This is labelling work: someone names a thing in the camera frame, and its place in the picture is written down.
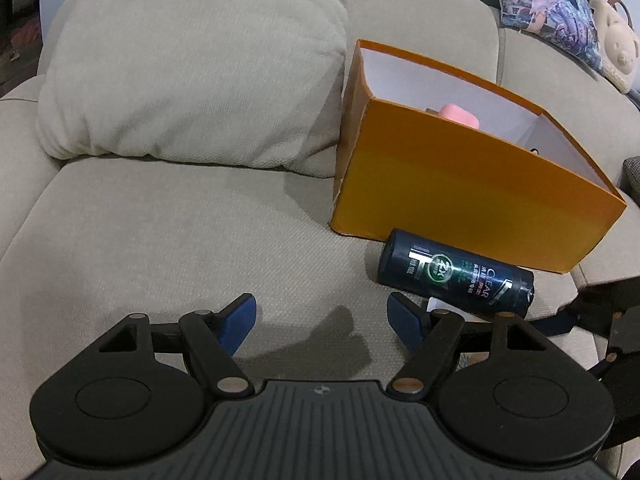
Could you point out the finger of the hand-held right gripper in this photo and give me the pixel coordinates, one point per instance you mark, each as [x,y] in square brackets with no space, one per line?
[560,322]
[625,337]

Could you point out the orange cardboard box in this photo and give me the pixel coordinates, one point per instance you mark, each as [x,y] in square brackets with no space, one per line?
[450,185]

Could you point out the pink pump bottle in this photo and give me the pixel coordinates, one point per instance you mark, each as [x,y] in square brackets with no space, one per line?
[460,116]

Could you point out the grey textured cloth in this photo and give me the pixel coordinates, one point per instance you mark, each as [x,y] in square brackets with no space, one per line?
[632,172]

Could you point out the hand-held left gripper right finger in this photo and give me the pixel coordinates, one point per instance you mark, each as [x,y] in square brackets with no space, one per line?
[404,321]

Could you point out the dark shampoo bottle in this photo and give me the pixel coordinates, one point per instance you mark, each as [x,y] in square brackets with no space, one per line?
[450,275]

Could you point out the cream plush toy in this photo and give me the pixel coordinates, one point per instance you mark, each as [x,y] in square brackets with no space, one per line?
[620,45]

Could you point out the beige pillow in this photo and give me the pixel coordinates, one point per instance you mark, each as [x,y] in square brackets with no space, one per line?
[190,60]

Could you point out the floral cushion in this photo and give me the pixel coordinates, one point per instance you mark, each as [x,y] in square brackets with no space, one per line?
[545,5]

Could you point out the white tube with peach print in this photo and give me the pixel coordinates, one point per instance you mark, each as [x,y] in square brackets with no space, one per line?
[440,306]

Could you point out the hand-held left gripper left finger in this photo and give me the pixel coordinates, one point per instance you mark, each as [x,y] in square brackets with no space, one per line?
[240,321]

